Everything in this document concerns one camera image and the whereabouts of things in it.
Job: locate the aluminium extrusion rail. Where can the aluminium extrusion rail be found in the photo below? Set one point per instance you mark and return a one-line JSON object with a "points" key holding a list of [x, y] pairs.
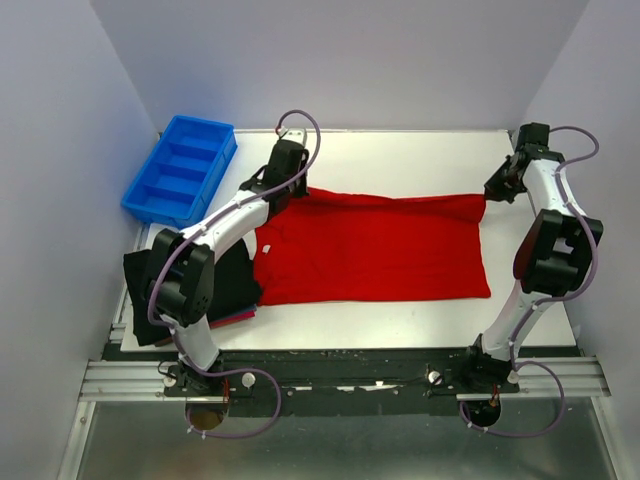
{"points": [[139, 381]]}

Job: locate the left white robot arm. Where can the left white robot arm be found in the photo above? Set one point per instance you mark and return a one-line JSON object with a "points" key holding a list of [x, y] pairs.
{"points": [[179, 277]]}

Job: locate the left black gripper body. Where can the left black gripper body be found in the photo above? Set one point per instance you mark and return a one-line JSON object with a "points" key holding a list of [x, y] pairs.
{"points": [[293, 185]]}

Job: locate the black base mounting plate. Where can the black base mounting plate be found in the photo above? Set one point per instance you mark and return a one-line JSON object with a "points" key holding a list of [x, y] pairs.
{"points": [[334, 383]]}

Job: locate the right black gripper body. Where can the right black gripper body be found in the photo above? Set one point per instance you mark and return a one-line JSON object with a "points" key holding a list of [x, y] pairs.
{"points": [[498, 185]]}

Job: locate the blue plastic bin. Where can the blue plastic bin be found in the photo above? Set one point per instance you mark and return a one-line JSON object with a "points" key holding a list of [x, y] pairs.
{"points": [[179, 179]]}

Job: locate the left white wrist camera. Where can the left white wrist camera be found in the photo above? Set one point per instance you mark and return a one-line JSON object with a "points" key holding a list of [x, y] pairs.
{"points": [[296, 135]]}

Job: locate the folded coloured shirts stack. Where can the folded coloured shirts stack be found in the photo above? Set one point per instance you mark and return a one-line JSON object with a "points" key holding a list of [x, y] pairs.
{"points": [[159, 335]]}

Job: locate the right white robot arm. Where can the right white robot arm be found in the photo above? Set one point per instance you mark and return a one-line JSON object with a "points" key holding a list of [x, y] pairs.
{"points": [[555, 262]]}

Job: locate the red t shirt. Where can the red t shirt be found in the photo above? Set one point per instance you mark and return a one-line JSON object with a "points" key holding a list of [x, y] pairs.
{"points": [[329, 247]]}

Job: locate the black folded t shirt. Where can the black folded t shirt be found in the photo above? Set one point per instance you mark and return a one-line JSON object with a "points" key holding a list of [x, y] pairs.
{"points": [[235, 287]]}

